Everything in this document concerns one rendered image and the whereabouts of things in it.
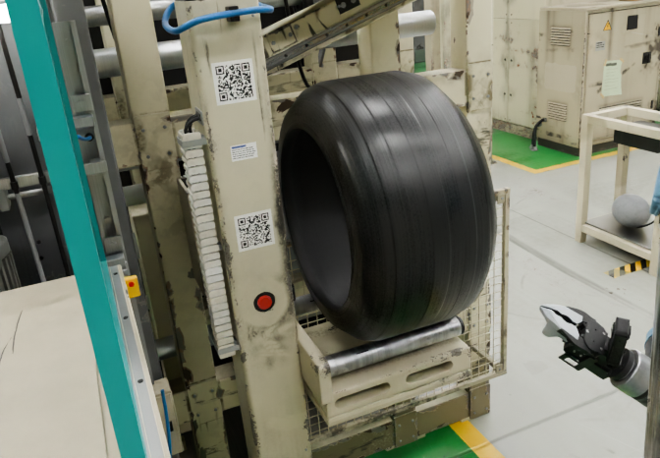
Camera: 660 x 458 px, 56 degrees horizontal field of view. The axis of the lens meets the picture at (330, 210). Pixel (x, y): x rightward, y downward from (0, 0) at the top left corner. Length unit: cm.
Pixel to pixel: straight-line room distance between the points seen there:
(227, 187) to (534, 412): 183
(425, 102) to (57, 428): 86
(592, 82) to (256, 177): 483
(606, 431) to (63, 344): 216
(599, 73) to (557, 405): 367
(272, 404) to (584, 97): 476
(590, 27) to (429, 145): 460
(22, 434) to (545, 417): 221
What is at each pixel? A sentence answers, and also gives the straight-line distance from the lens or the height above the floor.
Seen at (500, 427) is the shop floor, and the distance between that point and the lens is 262.
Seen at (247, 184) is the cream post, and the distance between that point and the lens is 120.
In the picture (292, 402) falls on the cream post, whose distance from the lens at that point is 145.
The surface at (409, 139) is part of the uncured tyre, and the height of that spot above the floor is 138.
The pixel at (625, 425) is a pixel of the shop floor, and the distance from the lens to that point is 273.
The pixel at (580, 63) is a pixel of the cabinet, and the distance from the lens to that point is 575.
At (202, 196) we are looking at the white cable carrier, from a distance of 120.
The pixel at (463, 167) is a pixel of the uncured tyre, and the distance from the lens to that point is 120.
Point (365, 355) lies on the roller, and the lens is 137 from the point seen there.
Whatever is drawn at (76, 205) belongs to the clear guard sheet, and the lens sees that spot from 46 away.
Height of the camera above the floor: 168
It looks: 21 degrees down
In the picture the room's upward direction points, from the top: 5 degrees counter-clockwise
